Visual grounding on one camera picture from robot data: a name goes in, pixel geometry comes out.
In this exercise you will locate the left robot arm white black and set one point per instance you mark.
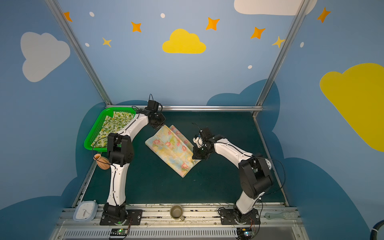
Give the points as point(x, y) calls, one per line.
point(121, 153)

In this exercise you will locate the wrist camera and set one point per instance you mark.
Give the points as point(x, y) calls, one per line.
point(153, 106)
point(202, 135)

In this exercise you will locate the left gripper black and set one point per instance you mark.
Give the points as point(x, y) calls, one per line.
point(157, 120)

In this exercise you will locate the green plastic basket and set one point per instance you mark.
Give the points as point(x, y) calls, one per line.
point(95, 126)

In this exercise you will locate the pastel floral skirt pink flowers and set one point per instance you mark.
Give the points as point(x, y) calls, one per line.
point(174, 149)

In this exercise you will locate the aluminium frame back rail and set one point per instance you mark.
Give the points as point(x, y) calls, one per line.
point(169, 108)

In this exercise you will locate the right green circuit board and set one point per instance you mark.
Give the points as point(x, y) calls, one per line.
point(245, 234)

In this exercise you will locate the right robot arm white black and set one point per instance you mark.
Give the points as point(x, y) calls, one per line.
point(254, 170)

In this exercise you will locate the left green circuit board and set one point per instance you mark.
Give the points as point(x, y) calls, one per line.
point(119, 234)

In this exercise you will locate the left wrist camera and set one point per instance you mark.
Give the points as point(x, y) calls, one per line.
point(153, 106)

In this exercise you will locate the lemon print skirt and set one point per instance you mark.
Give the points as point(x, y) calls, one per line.
point(111, 123)

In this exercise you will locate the green circuit board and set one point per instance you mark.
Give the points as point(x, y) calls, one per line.
point(119, 234)
point(245, 234)

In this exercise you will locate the olive ceramic mug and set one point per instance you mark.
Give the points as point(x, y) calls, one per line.
point(177, 213)

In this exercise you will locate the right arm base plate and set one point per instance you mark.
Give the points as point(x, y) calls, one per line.
point(235, 217)

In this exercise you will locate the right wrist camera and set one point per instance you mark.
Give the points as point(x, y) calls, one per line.
point(202, 135)

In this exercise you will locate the terracotta ribbed vase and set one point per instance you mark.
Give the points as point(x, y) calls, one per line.
point(102, 162)

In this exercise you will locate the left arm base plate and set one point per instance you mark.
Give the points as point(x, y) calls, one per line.
point(129, 217)

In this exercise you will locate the white square clock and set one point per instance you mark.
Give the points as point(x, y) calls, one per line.
point(85, 211)

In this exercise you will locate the tape roll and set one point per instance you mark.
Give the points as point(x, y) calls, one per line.
point(268, 164)

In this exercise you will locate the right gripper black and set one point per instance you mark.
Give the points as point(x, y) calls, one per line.
point(199, 150)

